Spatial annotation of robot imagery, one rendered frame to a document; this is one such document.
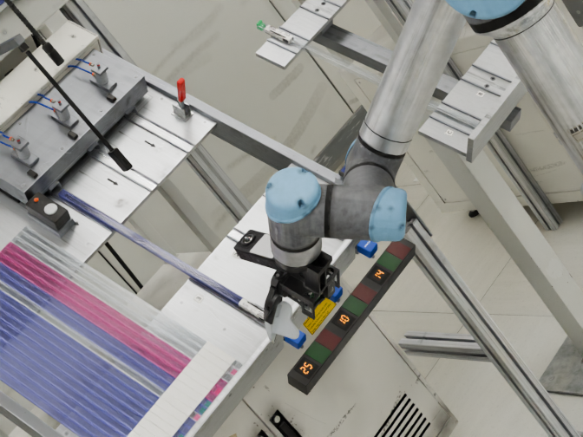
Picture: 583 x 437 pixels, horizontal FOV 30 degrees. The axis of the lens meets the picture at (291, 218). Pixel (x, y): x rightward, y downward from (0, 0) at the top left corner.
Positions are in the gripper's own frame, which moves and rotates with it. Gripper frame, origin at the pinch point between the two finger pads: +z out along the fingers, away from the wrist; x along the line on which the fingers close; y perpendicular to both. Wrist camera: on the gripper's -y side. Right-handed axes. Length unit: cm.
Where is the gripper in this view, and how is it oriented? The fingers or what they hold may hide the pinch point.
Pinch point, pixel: (292, 309)
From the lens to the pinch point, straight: 177.1
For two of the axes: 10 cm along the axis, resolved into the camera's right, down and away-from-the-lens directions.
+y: 8.1, 4.6, -3.7
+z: 0.5, 5.7, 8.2
